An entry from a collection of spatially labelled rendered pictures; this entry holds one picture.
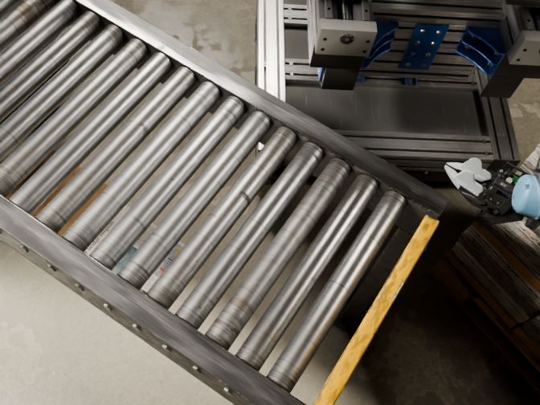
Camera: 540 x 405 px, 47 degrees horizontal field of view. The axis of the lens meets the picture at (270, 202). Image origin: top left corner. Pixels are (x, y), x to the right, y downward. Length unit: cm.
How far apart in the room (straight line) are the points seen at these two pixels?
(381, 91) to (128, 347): 116
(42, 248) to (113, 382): 80
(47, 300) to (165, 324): 95
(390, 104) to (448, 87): 21
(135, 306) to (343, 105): 119
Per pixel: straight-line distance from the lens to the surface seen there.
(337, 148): 128
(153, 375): 190
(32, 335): 199
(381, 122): 208
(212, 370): 108
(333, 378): 108
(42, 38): 147
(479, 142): 214
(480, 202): 133
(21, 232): 121
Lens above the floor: 186
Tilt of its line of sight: 62 degrees down
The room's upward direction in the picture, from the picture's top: 11 degrees clockwise
